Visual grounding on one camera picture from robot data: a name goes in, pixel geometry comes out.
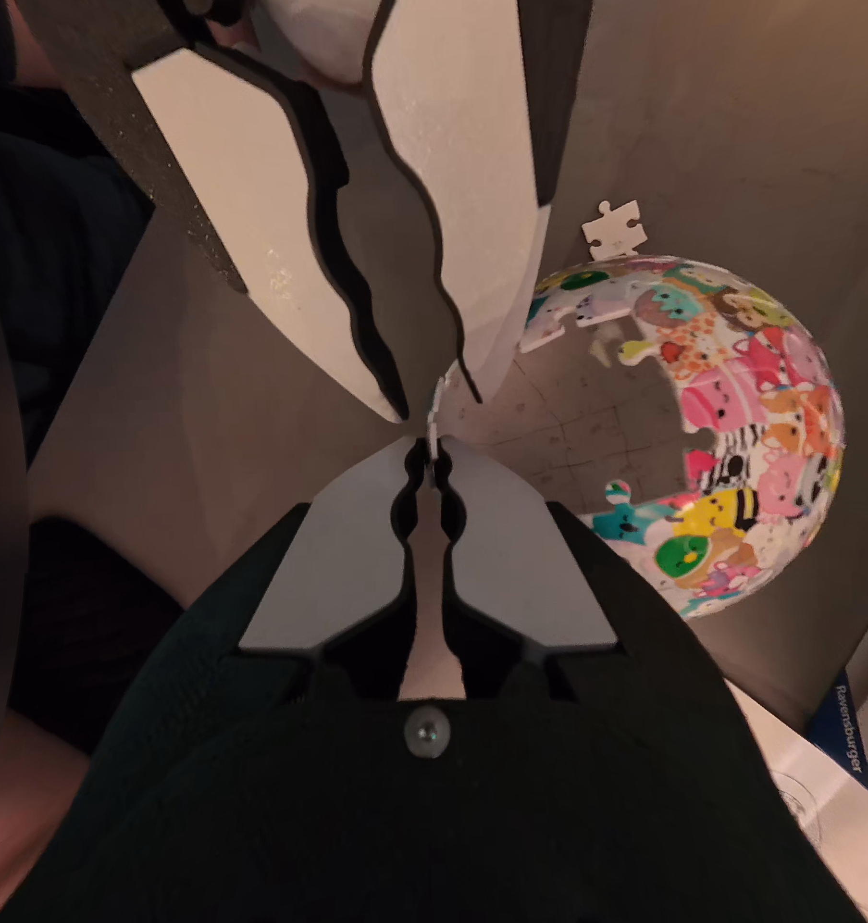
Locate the white puzzle piece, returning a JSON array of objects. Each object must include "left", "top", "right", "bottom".
[
  {"left": 424, "top": 374, "right": 471, "bottom": 486},
  {"left": 580, "top": 200, "right": 645, "bottom": 262}
]

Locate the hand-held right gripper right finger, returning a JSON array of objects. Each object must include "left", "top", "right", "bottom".
[{"left": 431, "top": 435, "right": 617, "bottom": 700}]

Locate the colourful partly built puzzle ball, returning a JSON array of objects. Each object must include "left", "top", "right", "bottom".
[{"left": 457, "top": 252, "right": 847, "bottom": 621}]

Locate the puzzle box with ball picture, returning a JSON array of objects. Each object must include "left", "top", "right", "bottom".
[{"left": 809, "top": 606, "right": 868, "bottom": 794}]

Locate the person's left hand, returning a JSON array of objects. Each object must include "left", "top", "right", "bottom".
[{"left": 207, "top": 11, "right": 366, "bottom": 93}]

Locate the white instruction leaflet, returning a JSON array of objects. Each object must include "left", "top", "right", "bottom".
[{"left": 726, "top": 681, "right": 868, "bottom": 923}]

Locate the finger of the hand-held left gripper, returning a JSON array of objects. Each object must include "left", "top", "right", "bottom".
[
  {"left": 130, "top": 45, "right": 411, "bottom": 424},
  {"left": 362, "top": 0, "right": 552, "bottom": 405}
]

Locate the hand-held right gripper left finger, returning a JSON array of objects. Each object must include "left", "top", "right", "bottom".
[{"left": 239, "top": 433, "right": 426, "bottom": 700}]

